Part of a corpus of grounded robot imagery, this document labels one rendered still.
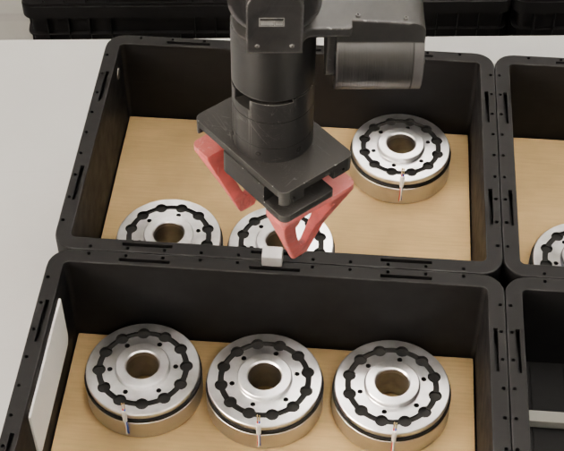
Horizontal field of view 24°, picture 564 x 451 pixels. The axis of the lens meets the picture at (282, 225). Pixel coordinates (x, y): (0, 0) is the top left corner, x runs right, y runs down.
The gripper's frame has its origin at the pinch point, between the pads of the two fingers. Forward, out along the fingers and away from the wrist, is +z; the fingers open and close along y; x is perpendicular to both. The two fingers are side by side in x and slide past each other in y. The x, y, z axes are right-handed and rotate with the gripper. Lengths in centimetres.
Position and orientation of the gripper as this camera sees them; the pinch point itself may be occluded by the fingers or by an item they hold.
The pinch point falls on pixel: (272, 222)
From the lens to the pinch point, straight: 99.2
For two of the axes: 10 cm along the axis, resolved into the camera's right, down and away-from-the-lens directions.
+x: -7.7, 4.6, -4.4
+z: -0.1, 6.8, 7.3
